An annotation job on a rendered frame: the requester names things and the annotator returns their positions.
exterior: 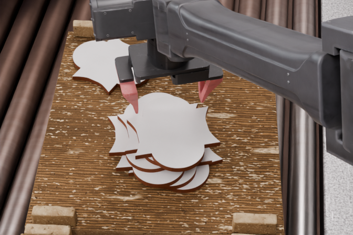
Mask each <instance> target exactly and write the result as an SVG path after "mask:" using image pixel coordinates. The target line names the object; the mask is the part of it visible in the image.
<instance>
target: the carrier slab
mask: <svg viewBox="0 0 353 235"><path fill-rule="evenodd" d="M93 40H95V38H87V37H77V36H74V32H73V31H69V32H68V35H67V39H66V44H65V48H64V53H63V58H62V61H61V66H60V71H59V75H58V79H57V84H56V88H55V93H54V98H53V102H52V106H51V111H50V115H49V120H48V124H47V129H46V134H45V138H44V143H43V147H42V151H41V155H40V160H39V164H38V169H37V174H36V178H35V183H34V188H33V192H32V197H31V200H30V204H29V209H28V214H27V218H26V223H25V227H26V225H27V224H28V223H31V224H33V223H32V210H33V207H34V206H61V207H74V208H75V209H76V214H77V217H78V219H77V224H76V226H70V227H71V232H72V235H231V234H233V232H232V220H233V213H235V212H242V213H256V214H275V215H277V227H276V229H277V233H276V235H285V233H284V217H283V201H282V185H281V169H280V160H279V144H278V128H277V112H276V96H275V93H273V92H270V91H268V90H266V89H264V88H262V87H260V86H258V85H256V84H253V83H251V82H249V81H247V80H245V79H243V78H241V77H239V76H236V75H234V74H232V73H230V72H228V71H226V70H224V69H222V70H223V81H222V82H221V83H220V84H219V85H218V86H217V87H216V88H215V89H214V90H213V91H212V92H211V93H210V94H209V95H208V96H207V98H206V99H205V101H204V102H203V103H201V101H200V98H199V87H198V82H194V83H187V84H181V85H174V84H173V83H172V80H171V77H170V76H166V77H159V78H153V79H149V80H148V81H147V82H146V83H145V84H144V85H142V86H140V87H137V92H138V99H140V98H141V97H142V96H144V95H147V94H150V93H156V92H162V93H167V94H170V95H172V96H174V97H178V98H182V99H184V100H185V101H186V102H188V103H189V104H195V103H198V108H203V107H207V106H208V112H207V115H206V119H205V120H206V123H207V126H208V128H209V131H210V132H211V134H212V135H213V136H214V137H215V138H216V139H218V140H219V141H220V146H215V147H210V149H211V150H212V151H213V152H214V153H215V154H216V155H218V156H219V157H221V158H222V159H223V162H222V163H219V164H216V165H212V166H209V178H208V180H207V182H206V183H205V185H204V186H203V187H201V188H200V189H198V190H196V191H193V192H190V193H176V192H173V191H171V190H168V189H162V188H154V187H149V186H146V185H144V184H142V183H141V182H139V181H138V180H137V179H136V177H135V176H129V170H125V171H116V167H117V165H118V164H119V162H120V160H121V157H122V156H109V152H110V150H111V149H112V147H113V145H114V143H115V140H116V136H115V132H114V131H115V130H114V128H113V126H112V125H111V123H110V122H109V121H108V116H117V115H121V114H124V112H125V109H126V108H127V106H128V105H129V104H130V103H129V102H128V101H127V100H126V99H125V98H124V97H123V95H122V92H121V88H119V87H116V89H115V90H114V91H113V92H112V93H111V94H110V95H108V94H107V92H106V91H105V90H104V89H103V88H102V87H100V86H98V85H96V84H94V83H91V82H89V81H83V80H73V79H72V76H73V75H74V74H75V73H76V72H77V71H78V69H77V68H76V67H75V65H74V62H73V53H74V51H75V49H76V48H77V47H78V46H80V45H81V44H83V43H85V42H88V41H93Z"/></svg>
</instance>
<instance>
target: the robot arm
mask: <svg viewBox="0 0 353 235"><path fill-rule="evenodd" d="M89 5H90V10H91V20H92V25H93V29H94V36H95V40H96V42H98V41H105V40H113V39H120V38H128V37H136V39H137V41H139V40H147V42H145V43H141V44H134V45H130V46H129V47H128V53H129V55H128V56H121V57H116V58H115V66H116V71H117V75H118V79H119V83H120V87H121V92H122V95H123V97H124V98H125V99H126V100H127V101H128V102H129V103H130V104H131V105H132V106H133V108H134V111H135V113H136V114H138V110H139V108H138V92H137V88H136V84H135V82H134V77H135V80H136V83H138V84H140V83H141V80H146V79H153V78H159V77H166V76H170V77H171V80H172V83H173V84H174V85H181V84H187V83H194V82H198V87H199V98H200V101H201V103H203V102H204V101H205V99H206V98H207V96H208V95H209V94H210V93H211V92H212V91H213V90H214V89H215V88H216V87H217V86H218V85H219V84H220V83H221V82H222V81H223V70H222V69H224V70H226V71H228V72H230V73H232V74H234V75H236V76H239V77H241V78H243V79H245V80H247V81H249V82H251V83H253V84H256V85H258V86H260V87H262V88H264V89H266V90H268V91H270V92H273V93H275V94H277V95H279V96H281V97H284V98H286V99H288V100H290V101H291V102H293V103H295V104H296V105H298V106H299V107H300V108H302V109H303V110H304V111H306V112H307V113H308V114H309V116H310V117H311V118H312V119H313V120H314V121H315V122H316V123H318V124H320V125H322V126H324V127H325V132H326V152H327V153H329V154H331V155H333V156H335V157H337V158H338V159H340V160H342V161H344V162H346V163H348V164H350V165H351V166H353V15H352V16H346V17H340V18H335V19H331V20H327V21H325V22H322V23H321V35H322V39H320V38H317V37H314V36H311V35H307V34H304V33H301V32H298V31H295V30H291V29H288V28H285V27H282V26H279V25H275V24H272V23H269V22H265V21H263V20H259V19H256V18H253V17H249V16H246V15H243V14H240V13H237V12H234V11H232V10H230V9H228V8H226V7H224V6H223V5H222V4H221V3H220V2H219V1H218V0H90V3H89ZM132 67H133V70H134V76H133V72H132ZM205 81H206V83H205Z"/></svg>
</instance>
